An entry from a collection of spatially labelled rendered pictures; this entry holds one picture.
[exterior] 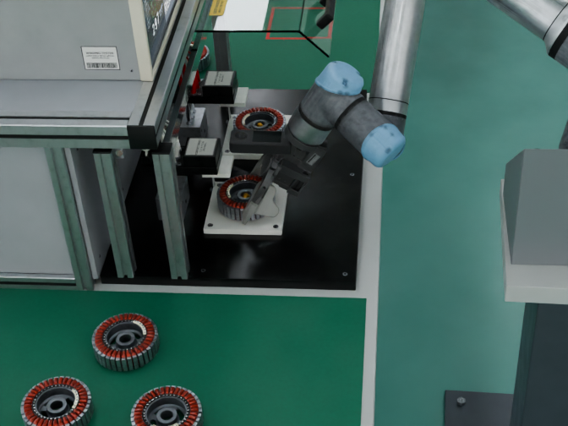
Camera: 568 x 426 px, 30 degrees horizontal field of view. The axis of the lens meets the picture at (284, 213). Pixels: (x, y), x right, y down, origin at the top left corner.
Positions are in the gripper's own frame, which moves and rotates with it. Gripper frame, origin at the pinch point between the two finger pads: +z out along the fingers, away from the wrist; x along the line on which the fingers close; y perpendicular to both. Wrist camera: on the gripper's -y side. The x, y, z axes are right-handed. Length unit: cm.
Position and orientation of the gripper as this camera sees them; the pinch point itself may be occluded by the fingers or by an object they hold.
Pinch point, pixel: (244, 199)
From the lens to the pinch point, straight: 206.2
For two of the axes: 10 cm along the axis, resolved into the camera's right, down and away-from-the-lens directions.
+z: -4.8, 6.5, 5.9
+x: 0.9, -6.3, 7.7
